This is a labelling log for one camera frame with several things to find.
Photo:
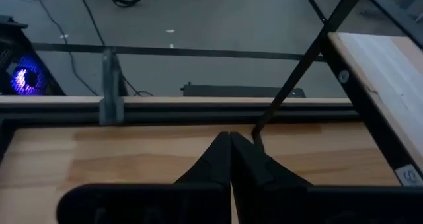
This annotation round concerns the black metal table frame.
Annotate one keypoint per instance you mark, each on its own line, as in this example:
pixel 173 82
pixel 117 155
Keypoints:
pixel 198 113

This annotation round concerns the dark upright frame bracket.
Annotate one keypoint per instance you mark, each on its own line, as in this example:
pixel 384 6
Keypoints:
pixel 111 85

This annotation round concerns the wooden shelf with black legs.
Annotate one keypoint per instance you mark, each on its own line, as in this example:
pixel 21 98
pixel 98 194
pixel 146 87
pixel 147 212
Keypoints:
pixel 390 72

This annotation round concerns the black computer tower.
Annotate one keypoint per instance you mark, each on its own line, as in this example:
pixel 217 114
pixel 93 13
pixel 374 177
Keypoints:
pixel 29 78

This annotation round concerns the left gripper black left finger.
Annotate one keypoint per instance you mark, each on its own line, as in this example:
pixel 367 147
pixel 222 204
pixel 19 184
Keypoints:
pixel 211 171

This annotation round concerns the black flat floor box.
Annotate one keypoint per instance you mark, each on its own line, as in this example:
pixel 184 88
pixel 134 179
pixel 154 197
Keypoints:
pixel 231 91

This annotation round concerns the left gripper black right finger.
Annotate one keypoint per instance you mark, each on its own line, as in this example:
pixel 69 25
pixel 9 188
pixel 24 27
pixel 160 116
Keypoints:
pixel 257 184

